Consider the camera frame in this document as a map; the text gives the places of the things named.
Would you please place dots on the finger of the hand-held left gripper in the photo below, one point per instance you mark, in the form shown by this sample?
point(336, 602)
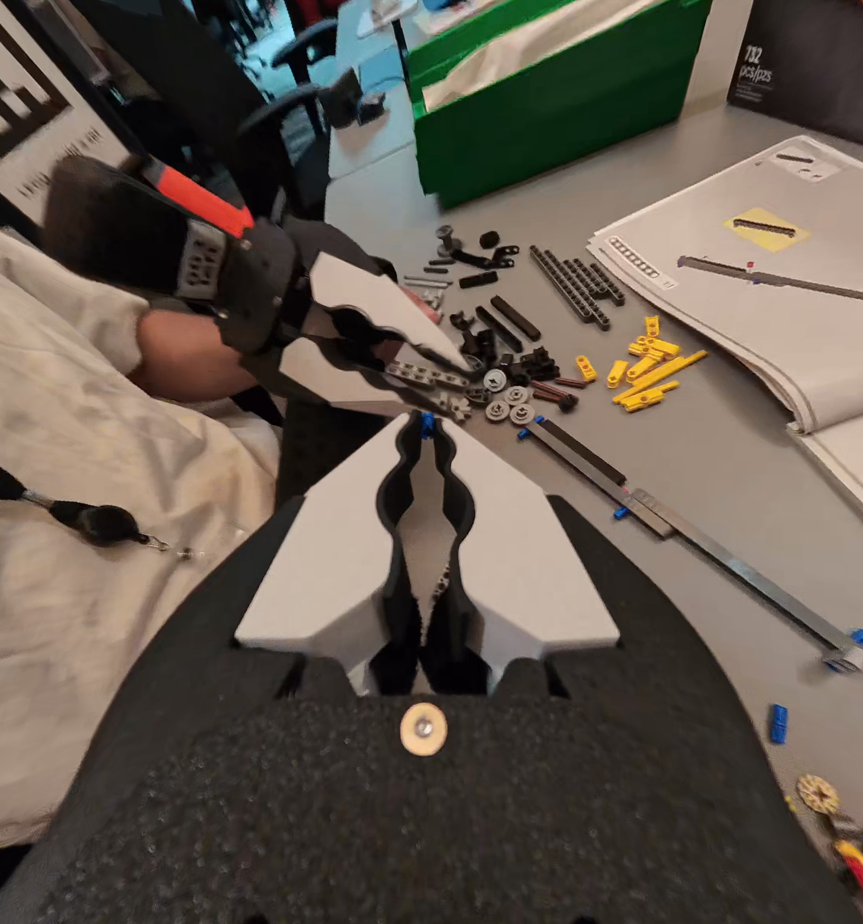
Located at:
point(330, 379)
point(373, 296)

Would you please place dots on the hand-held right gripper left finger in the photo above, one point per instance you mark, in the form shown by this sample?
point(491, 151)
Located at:
point(308, 570)

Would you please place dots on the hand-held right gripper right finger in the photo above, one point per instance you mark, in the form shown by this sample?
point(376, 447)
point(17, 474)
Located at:
point(547, 570)

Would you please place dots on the light grey holed toy beam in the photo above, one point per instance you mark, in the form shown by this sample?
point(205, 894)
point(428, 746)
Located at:
point(417, 374)

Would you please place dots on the blue connector pin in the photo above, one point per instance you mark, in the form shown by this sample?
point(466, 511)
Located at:
point(426, 422)

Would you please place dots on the long black toy beam assembly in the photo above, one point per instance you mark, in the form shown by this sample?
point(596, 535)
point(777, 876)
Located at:
point(727, 559)

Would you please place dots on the pile of colourful connector pins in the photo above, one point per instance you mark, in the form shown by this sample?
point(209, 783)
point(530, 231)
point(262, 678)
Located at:
point(817, 794)

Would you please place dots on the person's left forearm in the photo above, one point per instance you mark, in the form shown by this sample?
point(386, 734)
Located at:
point(186, 354)

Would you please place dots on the toy car set box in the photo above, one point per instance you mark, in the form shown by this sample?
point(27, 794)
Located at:
point(821, 65)

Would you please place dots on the person's left hand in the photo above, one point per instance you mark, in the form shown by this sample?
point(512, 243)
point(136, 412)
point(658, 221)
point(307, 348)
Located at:
point(424, 304)

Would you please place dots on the orange grey striped object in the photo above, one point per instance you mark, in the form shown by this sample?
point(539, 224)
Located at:
point(200, 198)

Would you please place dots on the black framed sign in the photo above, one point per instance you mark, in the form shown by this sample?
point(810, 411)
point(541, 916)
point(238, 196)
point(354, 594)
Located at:
point(41, 144)

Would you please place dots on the pile of small black connectors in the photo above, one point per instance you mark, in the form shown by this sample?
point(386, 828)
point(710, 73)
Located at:
point(485, 278)

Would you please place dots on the grey star-shaped toy connector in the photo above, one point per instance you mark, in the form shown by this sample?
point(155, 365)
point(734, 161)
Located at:
point(454, 408)

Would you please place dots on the grey toy pulley wheel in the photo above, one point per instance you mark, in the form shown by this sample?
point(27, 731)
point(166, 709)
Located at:
point(516, 395)
point(522, 414)
point(494, 377)
point(497, 411)

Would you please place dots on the black office chair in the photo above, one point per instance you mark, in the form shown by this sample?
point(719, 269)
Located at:
point(186, 72)

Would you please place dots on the stack of black toy beams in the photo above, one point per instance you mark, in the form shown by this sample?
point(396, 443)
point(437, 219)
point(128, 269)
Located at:
point(568, 285)

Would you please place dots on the small yellow toy beam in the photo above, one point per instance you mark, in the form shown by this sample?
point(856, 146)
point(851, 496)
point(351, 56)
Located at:
point(586, 368)

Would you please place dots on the pile of yellow toy pieces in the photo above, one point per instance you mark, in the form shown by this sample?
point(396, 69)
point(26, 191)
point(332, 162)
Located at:
point(655, 368)

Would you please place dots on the green plastic bin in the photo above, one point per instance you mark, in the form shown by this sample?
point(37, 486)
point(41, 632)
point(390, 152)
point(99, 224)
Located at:
point(547, 137)

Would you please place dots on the white paper liner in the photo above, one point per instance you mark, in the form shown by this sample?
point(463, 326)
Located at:
point(518, 50)

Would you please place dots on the white instruction booklet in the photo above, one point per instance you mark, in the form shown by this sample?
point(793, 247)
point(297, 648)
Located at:
point(799, 346)

